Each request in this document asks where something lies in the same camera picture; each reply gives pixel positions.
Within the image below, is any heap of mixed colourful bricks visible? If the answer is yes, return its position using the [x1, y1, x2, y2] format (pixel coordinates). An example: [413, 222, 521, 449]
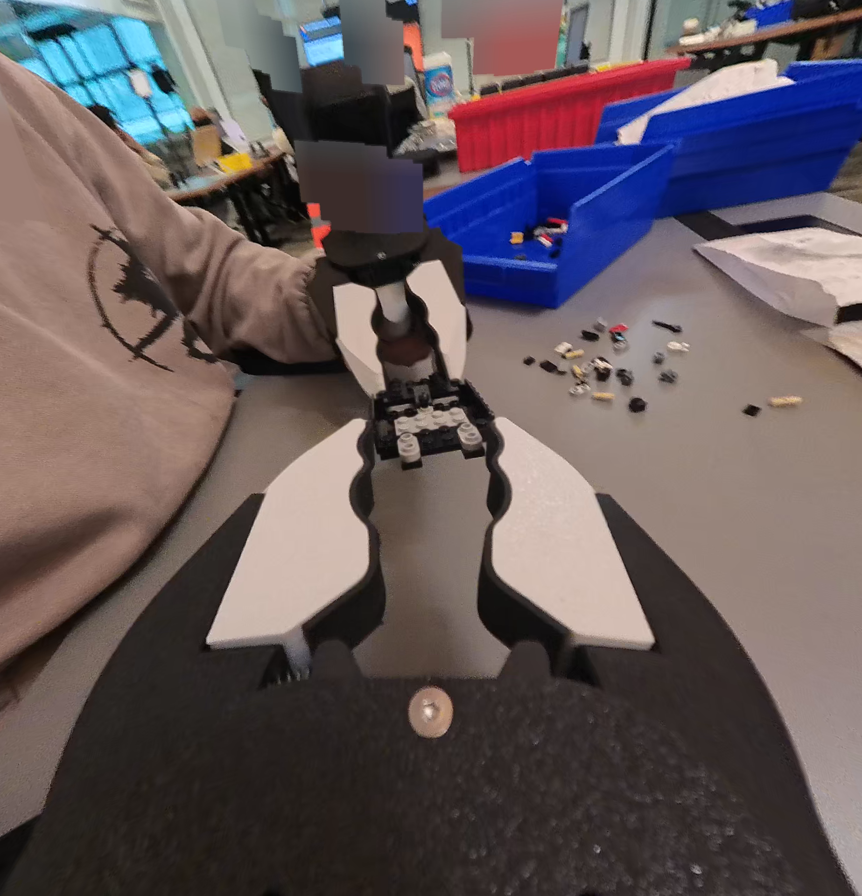
[508, 217, 573, 261]

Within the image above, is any red plastic bin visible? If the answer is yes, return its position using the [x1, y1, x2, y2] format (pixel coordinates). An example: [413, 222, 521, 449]
[448, 57, 695, 173]

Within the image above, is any person's left hand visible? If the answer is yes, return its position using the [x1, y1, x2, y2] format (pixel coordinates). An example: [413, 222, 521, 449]
[372, 324, 440, 370]

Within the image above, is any large blue plastic bin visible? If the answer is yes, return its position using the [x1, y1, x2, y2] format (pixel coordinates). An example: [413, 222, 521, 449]
[595, 59, 862, 219]

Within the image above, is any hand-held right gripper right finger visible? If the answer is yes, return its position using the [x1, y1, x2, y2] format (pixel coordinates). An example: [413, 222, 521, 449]
[477, 416, 656, 651]

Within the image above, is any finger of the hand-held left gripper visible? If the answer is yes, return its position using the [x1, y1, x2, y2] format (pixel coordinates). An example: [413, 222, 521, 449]
[410, 259, 470, 384]
[333, 284, 390, 400]

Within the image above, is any wooden office table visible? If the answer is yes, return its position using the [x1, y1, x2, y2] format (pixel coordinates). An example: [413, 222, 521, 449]
[669, 0, 862, 58]

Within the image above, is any small blue plastic bin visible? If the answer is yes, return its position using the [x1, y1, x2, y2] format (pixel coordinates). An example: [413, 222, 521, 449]
[424, 143, 678, 309]

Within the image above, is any pile of loose toy bricks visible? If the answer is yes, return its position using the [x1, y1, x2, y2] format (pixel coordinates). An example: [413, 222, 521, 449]
[521, 318, 691, 414]

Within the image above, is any white paper bag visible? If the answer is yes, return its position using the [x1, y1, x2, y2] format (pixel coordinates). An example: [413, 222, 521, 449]
[693, 227, 862, 328]
[616, 59, 797, 145]

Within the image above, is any white wipes canister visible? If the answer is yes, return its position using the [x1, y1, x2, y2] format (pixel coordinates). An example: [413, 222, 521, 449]
[423, 52, 457, 118]

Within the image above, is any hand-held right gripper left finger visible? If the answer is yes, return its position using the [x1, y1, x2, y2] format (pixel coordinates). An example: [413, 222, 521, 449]
[207, 419, 387, 676]

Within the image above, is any person's left forearm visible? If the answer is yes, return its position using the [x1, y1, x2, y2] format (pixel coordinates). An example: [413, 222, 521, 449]
[88, 175, 342, 366]

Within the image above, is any black toy brick car chassis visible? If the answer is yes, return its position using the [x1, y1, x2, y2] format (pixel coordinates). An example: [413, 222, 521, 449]
[371, 374, 496, 471]

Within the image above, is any grey desk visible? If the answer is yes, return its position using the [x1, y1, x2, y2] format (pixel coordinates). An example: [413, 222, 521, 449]
[0, 192, 862, 896]

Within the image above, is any computer monitor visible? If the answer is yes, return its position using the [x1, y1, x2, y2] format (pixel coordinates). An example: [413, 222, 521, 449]
[297, 17, 345, 68]

